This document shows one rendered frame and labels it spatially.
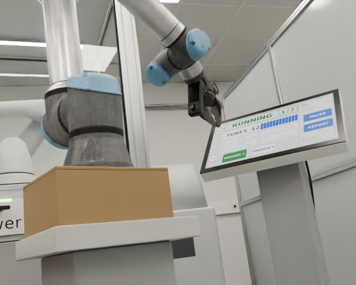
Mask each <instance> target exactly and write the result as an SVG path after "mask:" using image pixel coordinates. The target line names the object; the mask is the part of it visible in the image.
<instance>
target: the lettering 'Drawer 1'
mask: <svg viewBox="0 0 356 285"><path fill-rule="evenodd" d="M20 220H21V219H19V220H16V228H18V221H20ZM8 221H11V222H12V223H9V224H14V223H13V221H12V220H8ZM8 221H6V223H5V226H6V228H9V229H10V228H13V227H7V225H9V224H7V222H8ZM2 223H3V221H2V222H1V225H0V229H1V227H2Z"/></svg>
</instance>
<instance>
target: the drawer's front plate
mask: <svg viewBox="0 0 356 285"><path fill-rule="evenodd" d="M3 205H10V209H8V210H3V211H0V225H1V222H2V221H3V223H2V227H1V229H0V236H7V235H18V234H24V203H23V201H12V202H0V206H3ZM19 219H21V220H20V221H18V228H16V220H19ZM8 220H12V221H13V223H14V224H9V225H7V227H13V228H10V229H9V228H6V226H5V223H6V221H8Z"/></svg>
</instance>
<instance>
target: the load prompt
mask: <svg viewBox="0 0 356 285"><path fill-rule="evenodd" d="M296 112H298V104H297V105H293V106H289V107H285V108H282V109H278V110H275V111H271V112H268V113H264V114H261V115H257V116H253V117H250V118H246V119H242V120H238V121H235V122H232V123H228V124H226V126H225V131H229V130H232V129H236V128H240V127H244V126H248V125H251V124H255V123H259V122H262V121H265V120H270V119H273V118H278V117H280V116H284V115H288V114H292V113H296Z"/></svg>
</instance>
